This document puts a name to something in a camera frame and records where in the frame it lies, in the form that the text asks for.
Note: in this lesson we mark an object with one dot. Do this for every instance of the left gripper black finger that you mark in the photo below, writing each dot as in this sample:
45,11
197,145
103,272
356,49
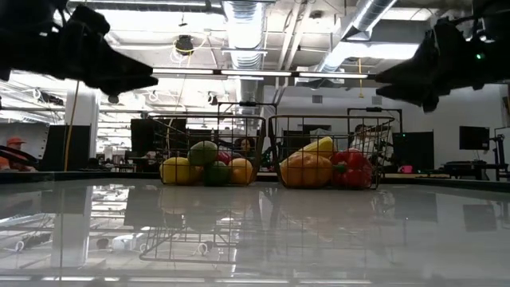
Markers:
113,91
103,60

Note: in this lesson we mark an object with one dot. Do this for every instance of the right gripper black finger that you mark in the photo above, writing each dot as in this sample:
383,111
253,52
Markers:
414,71
422,97

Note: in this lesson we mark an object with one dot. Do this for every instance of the red bell pepper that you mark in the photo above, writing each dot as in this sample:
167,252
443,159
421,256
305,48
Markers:
352,169

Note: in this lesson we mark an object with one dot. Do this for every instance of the yellow lemon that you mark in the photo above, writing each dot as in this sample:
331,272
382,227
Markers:
177,170

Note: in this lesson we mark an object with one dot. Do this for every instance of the pale green lime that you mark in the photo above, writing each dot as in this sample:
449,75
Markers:
202,152

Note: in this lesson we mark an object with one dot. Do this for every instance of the yellow corn cob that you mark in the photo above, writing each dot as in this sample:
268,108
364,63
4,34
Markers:
322,144

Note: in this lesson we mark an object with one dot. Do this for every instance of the bright green lime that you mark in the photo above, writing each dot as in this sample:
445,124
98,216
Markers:
217,175

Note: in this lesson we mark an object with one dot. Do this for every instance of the orange bell pepper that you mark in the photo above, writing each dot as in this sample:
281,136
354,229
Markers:
306,169

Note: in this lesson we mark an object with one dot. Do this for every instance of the orange yellow mango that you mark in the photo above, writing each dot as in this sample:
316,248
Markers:
241,170

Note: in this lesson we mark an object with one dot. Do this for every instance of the black monitor on stand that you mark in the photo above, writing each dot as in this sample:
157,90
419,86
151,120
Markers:
474,137

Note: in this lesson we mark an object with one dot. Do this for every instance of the long tube light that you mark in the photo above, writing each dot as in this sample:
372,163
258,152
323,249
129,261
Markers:
257,73
332,75
183,71

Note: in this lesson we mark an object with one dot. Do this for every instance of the pink item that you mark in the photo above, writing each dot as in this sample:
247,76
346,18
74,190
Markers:
406,169

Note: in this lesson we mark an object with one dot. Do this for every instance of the black partition panel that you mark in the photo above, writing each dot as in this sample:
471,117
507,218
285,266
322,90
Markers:
65,147

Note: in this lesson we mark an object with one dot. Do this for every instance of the wooden top workbench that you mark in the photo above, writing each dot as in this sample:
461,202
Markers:
422,175

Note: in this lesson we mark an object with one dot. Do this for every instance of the black metal rack frame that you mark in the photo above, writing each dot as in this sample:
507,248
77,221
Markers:
247,103
374,109

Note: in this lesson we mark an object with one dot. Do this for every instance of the silver ceiling duct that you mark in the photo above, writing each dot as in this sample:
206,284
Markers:
245,40
358,24

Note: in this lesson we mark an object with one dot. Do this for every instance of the black overhead camera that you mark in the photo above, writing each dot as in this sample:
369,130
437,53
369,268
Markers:
184,44

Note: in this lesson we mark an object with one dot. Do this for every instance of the black metal table frame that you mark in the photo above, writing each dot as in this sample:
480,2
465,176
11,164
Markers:
79,175

